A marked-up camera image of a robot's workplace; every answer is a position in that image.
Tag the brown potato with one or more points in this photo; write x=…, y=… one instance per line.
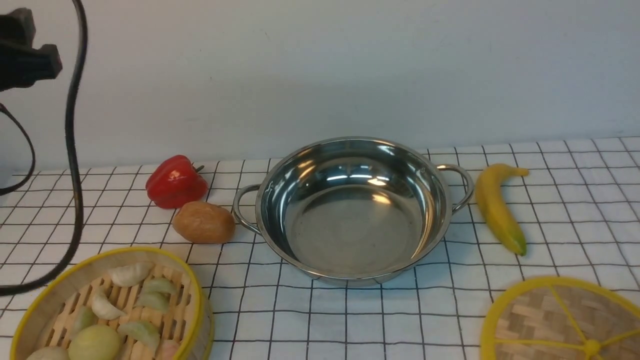
x=202, y=222

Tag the white black-grid tablecloth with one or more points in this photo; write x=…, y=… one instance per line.
x=578, y=209

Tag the green dumpling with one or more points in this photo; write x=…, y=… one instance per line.
x=160, y=285
x=141, y=331
x=84, y=318
x=153, y=300

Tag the yellow-green round bun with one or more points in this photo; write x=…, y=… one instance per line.
x=96, y=342

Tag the bamboo steamer basket yellow rim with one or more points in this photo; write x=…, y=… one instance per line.
x=48, y=321

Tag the woven bamboo steamer lid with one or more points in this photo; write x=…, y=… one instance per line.
x=560, y=318

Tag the yellow banana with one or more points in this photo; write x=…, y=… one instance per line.
x=494, y=209

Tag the red bell pepper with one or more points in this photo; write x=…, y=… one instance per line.
x=175, y=183

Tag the stainless steel pot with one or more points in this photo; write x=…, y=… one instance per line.
x=354, y=211

